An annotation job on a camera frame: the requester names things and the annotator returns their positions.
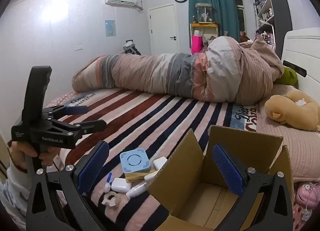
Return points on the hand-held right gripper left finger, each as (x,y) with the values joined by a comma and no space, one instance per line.
(93,166)

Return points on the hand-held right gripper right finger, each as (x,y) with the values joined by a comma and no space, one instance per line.
(228,171)

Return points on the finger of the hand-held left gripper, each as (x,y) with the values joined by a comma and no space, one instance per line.
(77,110)
(92,125)

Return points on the brown cardboard box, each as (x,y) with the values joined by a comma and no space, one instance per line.
(190,151)

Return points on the person's left forearm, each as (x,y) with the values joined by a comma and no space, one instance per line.
(13,191)

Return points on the person's left hand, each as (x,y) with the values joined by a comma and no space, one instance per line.
(20,155)

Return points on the small white blue tube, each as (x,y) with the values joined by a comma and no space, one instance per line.
(108,180)

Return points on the white earbud case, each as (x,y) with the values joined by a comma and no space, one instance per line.
(120,185)

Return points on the flat tan box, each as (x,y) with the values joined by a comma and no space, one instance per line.
(133,176)

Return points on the blue square plastic device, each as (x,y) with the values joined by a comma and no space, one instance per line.
(135,161)

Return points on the white plastic bottle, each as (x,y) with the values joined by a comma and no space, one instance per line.
(136,190)

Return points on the striped printed blanket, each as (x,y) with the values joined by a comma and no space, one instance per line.
(150,121)

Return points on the small white plastic piece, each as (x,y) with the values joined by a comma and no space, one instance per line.
(150,176)

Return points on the white charger block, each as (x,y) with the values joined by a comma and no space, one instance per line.
(160,162)

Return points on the pink cat plastic case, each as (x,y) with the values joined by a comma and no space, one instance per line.
(306,193)

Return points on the pink grey rolled quilt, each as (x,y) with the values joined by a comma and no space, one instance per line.
(160,73)

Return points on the brown plush toy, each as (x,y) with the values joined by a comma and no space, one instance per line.
(292,113)

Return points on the green plush toy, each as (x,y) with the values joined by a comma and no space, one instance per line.
(287,76)

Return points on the white door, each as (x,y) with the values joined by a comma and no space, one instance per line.
(162,28)

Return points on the pink gift bag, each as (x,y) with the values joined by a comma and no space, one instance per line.
(197,44)

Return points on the white headboard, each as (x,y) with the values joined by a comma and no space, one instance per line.
(302,48)

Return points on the yellow shelf rack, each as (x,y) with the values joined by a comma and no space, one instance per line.
(203,25)

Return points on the teal curtain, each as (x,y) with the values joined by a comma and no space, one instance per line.
(220,13)

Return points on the glass display case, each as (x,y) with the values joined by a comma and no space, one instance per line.
(204,13)

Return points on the window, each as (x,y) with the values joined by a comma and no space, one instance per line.
(240,11)

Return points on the dark tall bookshelf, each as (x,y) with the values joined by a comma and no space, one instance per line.
(277,4)

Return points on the light blue wall poster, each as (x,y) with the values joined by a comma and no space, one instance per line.
(111,28)

